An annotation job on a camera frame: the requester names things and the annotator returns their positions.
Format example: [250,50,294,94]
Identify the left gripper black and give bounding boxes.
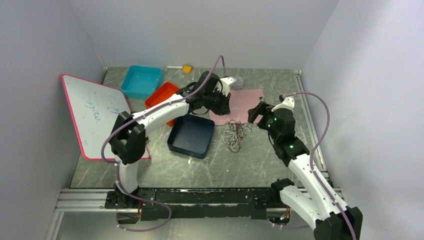
[204,87,232,116]

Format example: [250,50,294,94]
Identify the cable bundle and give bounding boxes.
[220,119,253,154]

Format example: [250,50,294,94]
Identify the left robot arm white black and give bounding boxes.
[101,71,236,208]

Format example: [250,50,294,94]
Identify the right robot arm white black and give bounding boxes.
[248,101,363,240]

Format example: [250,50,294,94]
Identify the pink clipboard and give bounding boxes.
[209,89,264,126]

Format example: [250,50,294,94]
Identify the small clear plastic cup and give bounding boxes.
[232,76,244,90]

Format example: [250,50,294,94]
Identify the dark blue plastic tray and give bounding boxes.
[167,114,215,159]

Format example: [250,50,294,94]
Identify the yellow cube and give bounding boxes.
[182,65,193,74]

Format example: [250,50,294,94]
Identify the orange plastic tray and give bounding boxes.
[144,81,180,109]

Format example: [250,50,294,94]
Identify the white marker pen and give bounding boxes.
[166,65,183,69]

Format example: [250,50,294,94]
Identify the teal plastic tray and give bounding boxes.
[120,65,164,100]

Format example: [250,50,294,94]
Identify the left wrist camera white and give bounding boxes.
[218,77,237,97]

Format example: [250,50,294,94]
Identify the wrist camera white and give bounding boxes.
[218,77,237,97]
[271,96,295,112]

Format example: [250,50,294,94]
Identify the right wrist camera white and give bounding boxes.
[271,96,295,112]

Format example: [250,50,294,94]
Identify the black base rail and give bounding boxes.
[104,187,287,221]

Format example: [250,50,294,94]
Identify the whiteboard with pink frame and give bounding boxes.
[61,74,130,161]

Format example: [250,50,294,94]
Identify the aluminium frame rail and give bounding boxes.
[44,187,355,240]

